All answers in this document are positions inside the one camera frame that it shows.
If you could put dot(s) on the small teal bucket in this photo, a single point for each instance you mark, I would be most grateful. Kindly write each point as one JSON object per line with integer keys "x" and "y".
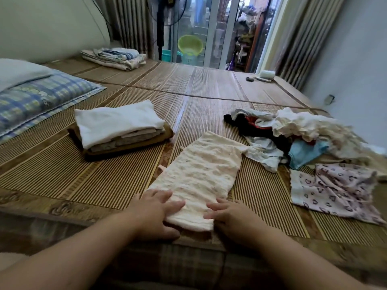
{"x": 166, "y": 55}

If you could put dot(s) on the yellow green basin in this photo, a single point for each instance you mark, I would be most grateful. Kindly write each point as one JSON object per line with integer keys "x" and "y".
{"x": 190, "y": 45}

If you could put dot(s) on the black red garment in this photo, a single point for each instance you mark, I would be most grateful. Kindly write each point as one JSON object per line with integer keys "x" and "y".
{"x": 254, "y": 131}

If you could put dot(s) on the folded striped blanket stack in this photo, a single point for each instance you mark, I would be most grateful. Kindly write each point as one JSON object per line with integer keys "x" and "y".
{"x": 115, "y": 59}

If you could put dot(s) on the black standing fan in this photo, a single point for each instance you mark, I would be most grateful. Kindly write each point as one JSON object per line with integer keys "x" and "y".
{"x": 160, "y": 18}

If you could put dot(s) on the beige patterned curtain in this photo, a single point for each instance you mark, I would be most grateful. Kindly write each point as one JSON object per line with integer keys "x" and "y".
{"x": 130, "y": 24}
{"x": 311, "y": 39}

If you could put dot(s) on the bamboo bed mat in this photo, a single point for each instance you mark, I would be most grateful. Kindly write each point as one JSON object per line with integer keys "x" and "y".
{"x": 193, "y": 84}

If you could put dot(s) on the white paper roll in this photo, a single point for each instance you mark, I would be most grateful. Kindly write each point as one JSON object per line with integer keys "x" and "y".
{"x": 267, "y": 75}

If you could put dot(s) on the white wall socket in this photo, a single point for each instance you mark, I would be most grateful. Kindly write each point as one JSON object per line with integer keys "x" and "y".
{"x": 329, "y": 99}

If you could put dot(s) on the person's left forearm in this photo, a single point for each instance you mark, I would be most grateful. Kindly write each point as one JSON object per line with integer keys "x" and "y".
{"x": 66, "y": 259}

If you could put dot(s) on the blue plaid pillow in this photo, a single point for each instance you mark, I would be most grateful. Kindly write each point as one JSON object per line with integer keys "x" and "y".
{"x": 36, "y": 99}

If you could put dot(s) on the cream padded headboard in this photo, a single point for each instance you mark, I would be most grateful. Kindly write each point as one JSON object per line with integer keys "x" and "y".
{"x": 48, "y": 27}

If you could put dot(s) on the small floral white garment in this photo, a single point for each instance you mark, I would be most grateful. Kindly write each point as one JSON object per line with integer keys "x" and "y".
{"x": 378, "y": 149}

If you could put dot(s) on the person's right forearm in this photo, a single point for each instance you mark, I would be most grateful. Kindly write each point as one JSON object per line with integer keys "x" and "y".
{"x": 302, "y": 265}

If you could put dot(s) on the small dark object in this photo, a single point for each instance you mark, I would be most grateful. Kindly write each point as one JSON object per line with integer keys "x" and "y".
{"x": 250, "y": 78}

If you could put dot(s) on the person's left hand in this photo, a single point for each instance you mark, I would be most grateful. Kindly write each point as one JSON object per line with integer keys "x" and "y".
{"x": 154, "y": 215}

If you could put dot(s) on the pile of clothes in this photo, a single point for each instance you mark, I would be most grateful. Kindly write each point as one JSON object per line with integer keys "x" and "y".
{"x": 199, "y": 172}

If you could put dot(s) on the stack of light clothes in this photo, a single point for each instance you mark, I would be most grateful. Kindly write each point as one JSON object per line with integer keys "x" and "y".
{"x": 335, "y": 193}

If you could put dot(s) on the sliding glass balcony door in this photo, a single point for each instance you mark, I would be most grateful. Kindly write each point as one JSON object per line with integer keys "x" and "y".
{"x": 217, "y": 27}

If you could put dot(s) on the pale grey garment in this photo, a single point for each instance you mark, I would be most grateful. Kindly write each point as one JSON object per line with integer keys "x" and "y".
{"x": 251, "y": 114}

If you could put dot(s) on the cluttered balcony shelf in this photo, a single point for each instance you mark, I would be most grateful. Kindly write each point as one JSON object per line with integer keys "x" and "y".
{"x": 245, "y": 42}

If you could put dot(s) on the plain white garment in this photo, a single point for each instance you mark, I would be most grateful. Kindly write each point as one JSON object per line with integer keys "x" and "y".
{"x": 115, "y": 120}

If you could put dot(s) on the light blue garment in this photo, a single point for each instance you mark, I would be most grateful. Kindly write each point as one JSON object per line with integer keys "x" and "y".
{"x": 305, "y": 152}

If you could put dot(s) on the person's right hand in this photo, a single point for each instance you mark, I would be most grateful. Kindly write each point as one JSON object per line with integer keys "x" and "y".
{"x": 239, "y": 223}

